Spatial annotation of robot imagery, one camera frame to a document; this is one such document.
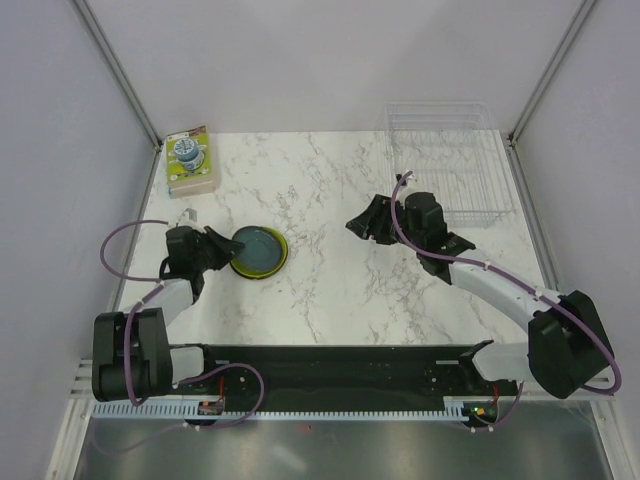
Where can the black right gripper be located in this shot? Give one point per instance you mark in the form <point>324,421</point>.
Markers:
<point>366,223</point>

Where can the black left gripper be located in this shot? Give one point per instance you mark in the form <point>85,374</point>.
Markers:
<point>227,245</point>

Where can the dark green plate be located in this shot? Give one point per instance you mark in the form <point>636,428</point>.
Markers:
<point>257,249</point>

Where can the lime green plate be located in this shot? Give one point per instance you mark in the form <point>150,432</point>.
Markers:
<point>282,255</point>

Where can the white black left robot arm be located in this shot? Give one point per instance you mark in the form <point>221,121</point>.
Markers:
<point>131,353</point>

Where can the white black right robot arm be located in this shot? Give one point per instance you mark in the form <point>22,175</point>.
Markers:
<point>567,348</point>

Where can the green box with wooden base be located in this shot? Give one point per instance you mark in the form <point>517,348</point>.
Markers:
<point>189,163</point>

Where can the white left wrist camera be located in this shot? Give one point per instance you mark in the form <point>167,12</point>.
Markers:
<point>187,217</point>

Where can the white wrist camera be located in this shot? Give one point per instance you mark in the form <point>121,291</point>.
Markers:
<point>406,183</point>
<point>187,217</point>

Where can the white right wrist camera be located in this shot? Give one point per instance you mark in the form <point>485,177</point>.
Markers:
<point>406,183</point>

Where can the white wire dish rack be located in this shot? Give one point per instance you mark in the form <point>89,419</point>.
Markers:
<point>455,152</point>

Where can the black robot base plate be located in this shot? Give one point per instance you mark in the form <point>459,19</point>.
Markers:
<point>343,376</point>

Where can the white slotted cable duct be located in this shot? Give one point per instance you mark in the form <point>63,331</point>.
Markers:
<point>209,408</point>

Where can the aluminium frame post left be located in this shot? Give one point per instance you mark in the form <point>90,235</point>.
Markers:
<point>96,33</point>

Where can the aluminium frame post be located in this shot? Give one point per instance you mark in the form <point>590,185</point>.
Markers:
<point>96,33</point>
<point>552,68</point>

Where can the aluminium frame post right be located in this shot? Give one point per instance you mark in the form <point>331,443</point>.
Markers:
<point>552,68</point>

